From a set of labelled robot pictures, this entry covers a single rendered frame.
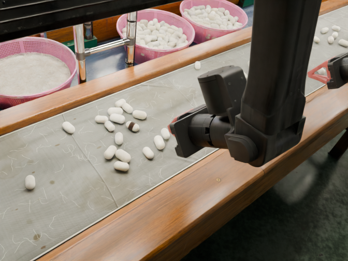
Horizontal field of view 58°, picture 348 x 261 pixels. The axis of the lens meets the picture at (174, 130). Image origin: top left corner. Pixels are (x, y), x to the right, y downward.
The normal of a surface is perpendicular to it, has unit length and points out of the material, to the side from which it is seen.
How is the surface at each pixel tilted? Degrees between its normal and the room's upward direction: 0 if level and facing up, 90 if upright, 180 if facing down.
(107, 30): 90
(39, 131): 0
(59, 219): 0
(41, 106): 0
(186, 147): 50
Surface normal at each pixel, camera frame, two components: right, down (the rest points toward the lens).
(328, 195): 0.15, -0.68
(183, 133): 0.57, 0.04
